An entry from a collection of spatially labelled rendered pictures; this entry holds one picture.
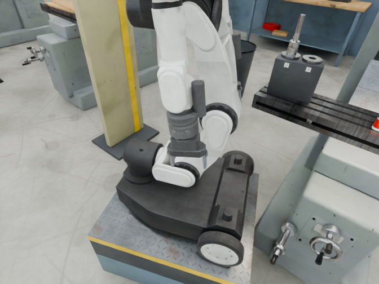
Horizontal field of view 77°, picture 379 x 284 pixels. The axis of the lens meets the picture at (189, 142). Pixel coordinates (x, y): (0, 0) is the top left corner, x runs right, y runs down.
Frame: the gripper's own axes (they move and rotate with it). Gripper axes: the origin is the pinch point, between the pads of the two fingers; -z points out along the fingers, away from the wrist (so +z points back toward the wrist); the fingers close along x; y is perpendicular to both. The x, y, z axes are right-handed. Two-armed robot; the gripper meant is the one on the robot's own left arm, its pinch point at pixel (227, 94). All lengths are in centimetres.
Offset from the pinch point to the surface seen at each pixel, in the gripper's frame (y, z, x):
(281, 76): 20.4, -1.2, 24.3
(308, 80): 17.6, -2.6, 36.1
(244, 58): 169, -41, -6
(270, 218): -5, -83, 22
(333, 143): -3, -25, 47
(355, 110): 17, -20, 59
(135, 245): -52, -50, -41
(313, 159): 48, -79, 52
